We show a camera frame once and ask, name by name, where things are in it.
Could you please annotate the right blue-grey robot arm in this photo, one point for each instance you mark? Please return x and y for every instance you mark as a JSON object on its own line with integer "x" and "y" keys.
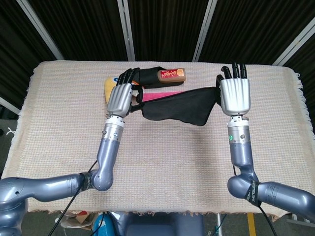
{"x": 240, "y": 152}

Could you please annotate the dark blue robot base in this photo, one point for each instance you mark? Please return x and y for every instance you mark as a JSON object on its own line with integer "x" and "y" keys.
{"x": 160, "y": 226}

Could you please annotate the red orange snack package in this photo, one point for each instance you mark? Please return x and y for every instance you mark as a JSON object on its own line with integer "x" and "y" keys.
{"x": 172, "y": 75}

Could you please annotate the brown cardboard box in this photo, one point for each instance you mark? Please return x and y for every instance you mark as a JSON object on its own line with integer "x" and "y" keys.
{"x": 78, "y": 218}

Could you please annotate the blue plastic object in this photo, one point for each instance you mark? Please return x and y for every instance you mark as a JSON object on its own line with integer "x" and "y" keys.
{"x": 103, "y": 225}

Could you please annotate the white table leg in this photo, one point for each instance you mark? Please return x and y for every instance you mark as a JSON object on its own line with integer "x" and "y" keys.
{"x": 219, "y": 223}

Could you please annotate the white partition post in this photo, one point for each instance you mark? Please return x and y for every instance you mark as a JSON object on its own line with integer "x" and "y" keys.
{"x": 292, "y": 45}
{"x": 204, "y": 32}
{"x": 126, "y": 32}
{"x": 9, "y": 105}
{"x": 40, "y": 30}

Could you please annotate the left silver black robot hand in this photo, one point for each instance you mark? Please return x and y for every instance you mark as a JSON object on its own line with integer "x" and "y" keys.
{"x": 120, "y": 98}

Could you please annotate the beige woven tablecloth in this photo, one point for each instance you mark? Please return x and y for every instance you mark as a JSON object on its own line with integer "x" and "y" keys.
{"x": 160, "y": 159}

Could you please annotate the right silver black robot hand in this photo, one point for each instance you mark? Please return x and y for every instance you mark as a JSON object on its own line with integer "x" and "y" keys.
{"x": 236, "y": 96}

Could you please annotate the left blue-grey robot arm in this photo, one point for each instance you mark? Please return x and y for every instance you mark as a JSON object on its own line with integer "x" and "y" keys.
{"x": 108, "y": 152}

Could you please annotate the black slipper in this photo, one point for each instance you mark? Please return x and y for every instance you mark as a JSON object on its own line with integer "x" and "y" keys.
{"x": 147, "y": 75}

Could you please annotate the yellow plush toy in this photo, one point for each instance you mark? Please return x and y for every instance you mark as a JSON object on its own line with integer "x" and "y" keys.
{"x": 109, "y": 88}

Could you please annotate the dark pleated curtain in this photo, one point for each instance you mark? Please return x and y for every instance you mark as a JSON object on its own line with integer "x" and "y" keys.
{"x": 86, "y": 29}

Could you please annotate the pink cloth black trim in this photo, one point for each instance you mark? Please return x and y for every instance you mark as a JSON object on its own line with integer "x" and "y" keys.
{"x": 184, "y": 108}

